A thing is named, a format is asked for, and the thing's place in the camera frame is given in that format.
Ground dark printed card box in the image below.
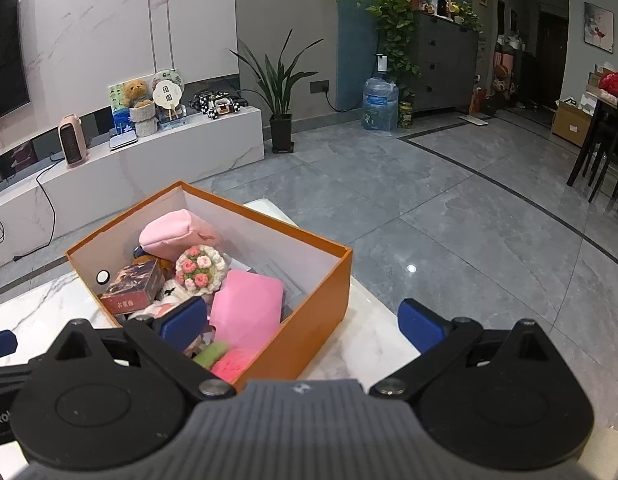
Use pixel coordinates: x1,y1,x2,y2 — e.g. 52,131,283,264
98,258,166,316

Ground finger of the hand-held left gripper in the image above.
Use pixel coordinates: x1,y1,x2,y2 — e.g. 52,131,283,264
0,328,18,362
0,359,34,395

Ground grey drawer cabinet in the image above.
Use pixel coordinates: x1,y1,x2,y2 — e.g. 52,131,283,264
411,9,480,113

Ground crocheted pink flower bouquet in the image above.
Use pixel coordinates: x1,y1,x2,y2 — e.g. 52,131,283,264
175,243,230,295

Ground teddy bear in basket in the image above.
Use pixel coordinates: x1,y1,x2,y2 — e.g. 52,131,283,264
108,78,158,136

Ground brown plush keychain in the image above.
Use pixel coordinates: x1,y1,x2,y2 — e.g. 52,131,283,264
133,245,178,274

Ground pink zip pouch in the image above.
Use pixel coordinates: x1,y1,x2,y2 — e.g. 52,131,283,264
138,208,216,261

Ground climbing green plant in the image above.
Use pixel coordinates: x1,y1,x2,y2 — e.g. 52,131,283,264
353,0,486,102

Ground white toy with black bow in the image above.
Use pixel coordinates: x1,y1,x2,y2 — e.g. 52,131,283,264
156,280,190,307

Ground pink space heater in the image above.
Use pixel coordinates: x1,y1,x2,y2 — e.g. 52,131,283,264
57,113,91,170

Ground wall television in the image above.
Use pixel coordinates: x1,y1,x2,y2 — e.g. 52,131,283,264
0,0,32,126

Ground framed wall picture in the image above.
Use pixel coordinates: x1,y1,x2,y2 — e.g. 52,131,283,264
583,1,615,55

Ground orange cardboard box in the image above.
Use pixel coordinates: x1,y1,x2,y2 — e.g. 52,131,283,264
65,180,354,394

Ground black power cable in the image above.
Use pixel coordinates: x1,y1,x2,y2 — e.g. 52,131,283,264
0,159,58,264

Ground white round hand fan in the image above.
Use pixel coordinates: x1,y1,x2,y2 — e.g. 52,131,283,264
151,78,188,121

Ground brown teddy bear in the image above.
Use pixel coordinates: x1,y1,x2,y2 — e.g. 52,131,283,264
119,79,146,109

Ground potted long-leaf plant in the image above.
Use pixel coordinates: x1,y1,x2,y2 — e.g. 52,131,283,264
228,29,336,155

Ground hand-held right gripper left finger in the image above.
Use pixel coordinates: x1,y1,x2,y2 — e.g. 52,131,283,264
29,296,237,401

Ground black dining chair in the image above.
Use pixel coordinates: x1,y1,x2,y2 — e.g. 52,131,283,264
566,92,618,212

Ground white marble media bench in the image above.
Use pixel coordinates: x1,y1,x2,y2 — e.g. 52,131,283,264
0,104,266,274

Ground black white checkered toys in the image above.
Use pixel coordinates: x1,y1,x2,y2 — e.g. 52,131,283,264
188,90,250,120

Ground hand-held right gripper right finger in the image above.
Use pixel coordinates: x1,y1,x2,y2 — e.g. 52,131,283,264
369,298,558,401

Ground blue water jug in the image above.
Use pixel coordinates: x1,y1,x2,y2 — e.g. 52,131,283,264
361,52,400,133

